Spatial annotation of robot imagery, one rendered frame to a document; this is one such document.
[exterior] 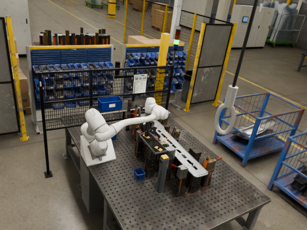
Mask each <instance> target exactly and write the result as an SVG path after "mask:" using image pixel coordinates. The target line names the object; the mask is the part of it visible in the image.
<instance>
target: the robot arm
mask: <svg viewBox="0 0 307 230"><path fill-rule="evenodd" d="M168 116H169V114H168V111H167V110H166V109H165V108H163V107H161V106H159V105H157V104H156V102H155V99H154V98H151V97H150V98H147V100H146V103H145V117H139V118H130V119H125V120H122V121H119V122H117V123H115V124H112V125H110V126H109V125H108V124H107V123H106V121H105V119H104V118H103V116H102V115H101V114H100V112H99V111H98V110H96V109H93V108H91V109H89V110H88V111H86V112H85V119H86V121H87V122H86V123H84V124H83V125H82V126H81V133H82V134H83V136H84V138H85V139H86V140H87V142H88V143H89V144H90V145H88V149H89V151H90V154H91V156H92V160H95V159H97V158H99V160H100V161H102V156H106V155H107V153H106V151H107V149H108V143H107V140H109V139H110V138H112V137H113V136H114V135H115V134H117V133H118V132H119V131H120V130H121V129H122V128H123V127H125V126H127V125H133V124H139V123H143V131H145V133H144V134H145V135H144V136H145V137H147V136H148V135H149V131H150V130H151V128H152V124H153V120H160V119H162V120H165V119H167V118H168Z"/></svg>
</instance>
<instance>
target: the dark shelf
mask: <svg viewBox="0 0 307 230"><path fill-rule="evenodd" d="M145 103H146V100H141V101H133V102H131V110H135V106H136V105H137V108H138V105H142V106H143V109H145ZM91 108H93V109H96V110H98V111H99V112H100V114H101V115H102V114H109V113H117V112H124V111H127V102H125V103H122V109H118V110H109V111H101V110H100V109H99V108H98V106H89V109H91Z"/></svg>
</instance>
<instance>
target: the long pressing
mask: <svg viewBox="0 0 307 230"><path fill-rule="evenodd" d="M141 117H145V114H141ZM153 121H154V122H155V124H154V126H155V127H157V129H156V133H157V134H158V135H159V136H160V139H159V140H160V141H166V143H168V144H169V146H172V145H175V146H176V148H175V149H176V152H175V158H176V159H177V160H178V161H179V162H180V163H181V164H182V165H184V164H185V165H186V166H187V167H188V172H189V173H190V174H191V175H192V176H193V177H195V178H199V177H202V176H205V175H208V171H207V170H206V169H205V168H204V167H203V166H202V165H201V164H200V163H199V162H198V161H197V160H196V159H195V158H194V157H193V156H192V155H191V154H190V153H189V152H187V151H186V150H185V149H184V148H183V147H182V146H181V145H180V144H179V143H178V142H177V141H176V140H175V139H174V138H173V137H172V136H171V135H170V134H169V133H168V132H167V131H166V130H165V128H164V126H163V125H162V124H161V123H160V122H159V121H157V120H153ZM158 131H161V132H158ZM161 134H164V135H165V136H166V137H169V138H170V139H169V140H170V141H171V142H172V144H170V143H169V142H168V141H167V140H164V139H163V138H164V137H163V136H162V135H161ZM177 150H179V151H180V152H181V153H179V152H178V151H177ZM182 155H184V156H185V157H186V158H183V156H182ZM187 160H189V161H190V162H191V163H193V165H191V164H189V163H188V162H187ZM193 166H195V167H196V168H197V169H198V170H196V169H194V168H193Z"/></svg>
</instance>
